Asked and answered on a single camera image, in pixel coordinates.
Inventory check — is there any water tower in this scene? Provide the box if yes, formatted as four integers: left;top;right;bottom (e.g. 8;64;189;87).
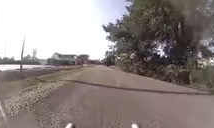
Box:
32;48;39;59

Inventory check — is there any building with dark roof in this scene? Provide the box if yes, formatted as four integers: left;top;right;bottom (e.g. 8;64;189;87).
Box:
46;52;79;66

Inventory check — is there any pale water surface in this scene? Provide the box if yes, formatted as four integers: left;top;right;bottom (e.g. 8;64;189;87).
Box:
0;64;58;72

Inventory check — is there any grass verge with leaves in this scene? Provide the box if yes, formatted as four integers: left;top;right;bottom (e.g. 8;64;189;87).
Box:
0;65;96;118

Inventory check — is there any robot's own part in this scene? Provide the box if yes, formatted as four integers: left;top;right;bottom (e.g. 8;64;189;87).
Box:
64;122;75;128
130;122;141;128

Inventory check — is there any row of trees and bushes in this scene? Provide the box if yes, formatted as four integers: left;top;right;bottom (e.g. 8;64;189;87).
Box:
102;0;214;90

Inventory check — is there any grey asphalt road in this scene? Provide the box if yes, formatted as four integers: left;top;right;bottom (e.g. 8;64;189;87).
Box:
4;64;214;128

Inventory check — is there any distant tree line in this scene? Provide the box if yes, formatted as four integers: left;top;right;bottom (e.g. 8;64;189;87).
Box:
0;54;41;66

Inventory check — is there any thin pole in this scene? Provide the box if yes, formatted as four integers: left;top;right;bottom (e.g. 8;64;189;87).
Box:
19;35;26;73

